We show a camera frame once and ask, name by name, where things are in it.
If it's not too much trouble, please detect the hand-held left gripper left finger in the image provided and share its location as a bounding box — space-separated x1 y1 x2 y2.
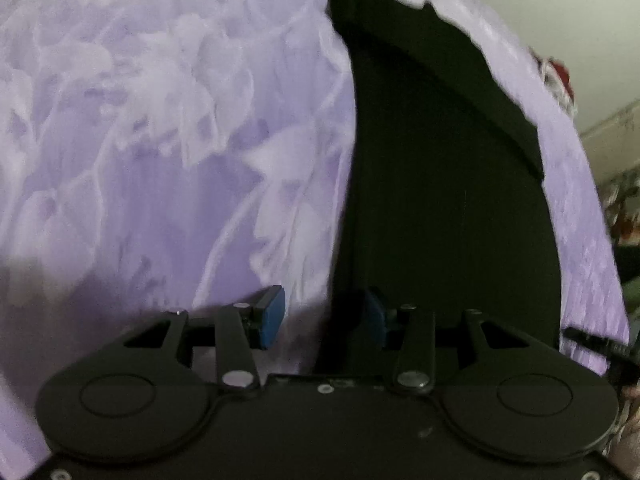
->
122 285 287 395

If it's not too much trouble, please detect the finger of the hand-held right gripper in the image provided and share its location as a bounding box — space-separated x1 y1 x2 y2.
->
562 326 640 377

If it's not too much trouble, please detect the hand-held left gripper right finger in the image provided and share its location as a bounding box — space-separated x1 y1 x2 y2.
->
365 287 543 395

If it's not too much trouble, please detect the black small garment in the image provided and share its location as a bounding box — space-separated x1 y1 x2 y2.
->
312 0 561 377

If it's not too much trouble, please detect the purple floral bedsheet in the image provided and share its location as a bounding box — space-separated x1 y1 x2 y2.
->
0 0 632 463

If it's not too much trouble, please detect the red and white object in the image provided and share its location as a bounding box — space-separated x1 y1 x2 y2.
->
529 47 580 113

